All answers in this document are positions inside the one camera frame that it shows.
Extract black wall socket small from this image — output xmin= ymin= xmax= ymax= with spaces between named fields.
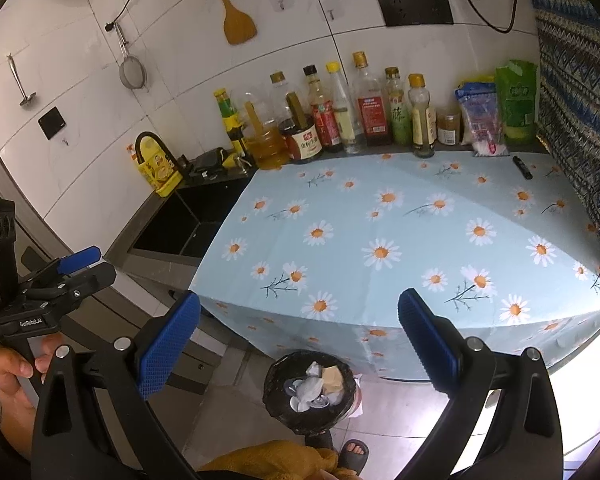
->
xmin=38 ymin=106 xmax=66 ymax=140

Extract cooking oil jug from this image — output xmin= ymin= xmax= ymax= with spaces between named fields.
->
xmin=240 ymin=89 xmax=290 ymax=170

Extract black marker pen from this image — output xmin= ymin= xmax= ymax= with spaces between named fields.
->
xmin=512 ymin=156 xmax=533 ymax=180

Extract beige paper bag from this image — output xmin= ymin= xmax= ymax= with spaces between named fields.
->
xmin=321 ymin=365 xmax=343 ymax=394

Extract black wall outlet panel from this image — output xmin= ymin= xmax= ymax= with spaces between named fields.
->
xmin=377 ymin=0 xmax=454 ymax=27

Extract blue patterned curtain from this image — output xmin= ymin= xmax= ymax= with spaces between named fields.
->
xmin=531 ymin=0 xmax=600 ymax=240

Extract yellow dish soap box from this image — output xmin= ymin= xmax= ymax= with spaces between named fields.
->
xmin=126 ymin=138 xmax=183 ymax=197

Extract metal hanging ladle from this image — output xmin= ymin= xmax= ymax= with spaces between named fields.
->
xmin=6 ymin=53 xmax=36 ymax=108

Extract green plastic bag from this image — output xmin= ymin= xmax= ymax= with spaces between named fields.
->
xmin=495 ymin=60 xmax=538 ymax=145

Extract clear vinegar bottle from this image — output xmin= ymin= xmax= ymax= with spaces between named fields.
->
xmin=326 ymin=61 xmax=364 ymax=155

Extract yellow green tall bottle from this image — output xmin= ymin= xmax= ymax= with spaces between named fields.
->
xmin=213 ymin=88 xmax=249 ymax=159

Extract large white paper napkin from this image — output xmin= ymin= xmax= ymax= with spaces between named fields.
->
xmin=284 ymin=377 xmax=323 ymax=413

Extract metal mesh strainer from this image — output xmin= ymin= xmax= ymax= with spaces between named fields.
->
xmin=105 ymin=21 xmax=146 ymax=90

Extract grey paper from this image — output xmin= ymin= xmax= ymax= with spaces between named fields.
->
xmin=306 ymin=362 xmax=323 ymax=377

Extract green label bottle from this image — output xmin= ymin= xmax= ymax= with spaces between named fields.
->
xmin=385 ymin=66 xmax=413 ymax=146

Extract red label sauce bottle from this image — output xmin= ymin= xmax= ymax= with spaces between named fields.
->
xmin=303 ymin=65 xmax=343 ymax=153

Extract black lined trash bin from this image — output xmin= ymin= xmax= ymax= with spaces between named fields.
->
xmin=262 ymin=350 xmax=362 ymax=437

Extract black kitchen sink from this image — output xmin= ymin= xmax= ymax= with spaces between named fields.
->
xmin=131 ymin=178 xmax=250 ymax=259

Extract left hand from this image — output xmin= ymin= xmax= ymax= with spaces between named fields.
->
xmin=0 ymin=334 xmax=64 ymax=458

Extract blue white salt bag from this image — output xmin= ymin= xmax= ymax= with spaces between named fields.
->
xmin=455 ymin=81 xmax=508 ymax=157

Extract sesame oil bottle yellow cap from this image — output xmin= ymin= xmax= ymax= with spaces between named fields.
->
xmin=407 ymin=74 xmax=434 ymax=158

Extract black slipper with foot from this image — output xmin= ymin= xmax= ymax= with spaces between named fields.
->
xmin=338 ymin=439 xmax=370 ymax=476

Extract wooden spatula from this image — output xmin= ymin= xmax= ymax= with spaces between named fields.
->
xmin=221 ymin=0 xmax=257 ymax=46

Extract soy sauce bottle white label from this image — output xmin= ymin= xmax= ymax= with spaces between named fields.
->
xmin=278 ymin=91 xmax=323 ymax=164

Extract grey cabinet drawer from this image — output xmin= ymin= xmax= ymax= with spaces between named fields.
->
xmin=19 ymin=244 xmax=232 ymax=396

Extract black curved faucet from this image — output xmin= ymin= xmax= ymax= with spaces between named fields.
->
xmin=134 ymin=131 xmax=184 ymax=186

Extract red label dark bottle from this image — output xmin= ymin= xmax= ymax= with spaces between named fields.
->
xmin=352 ymin=51 xmax=391 ymax=146

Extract yellow fleece trousers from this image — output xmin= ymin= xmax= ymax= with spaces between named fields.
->
xmin=197 ymin=440 xmax=360 ymax=479

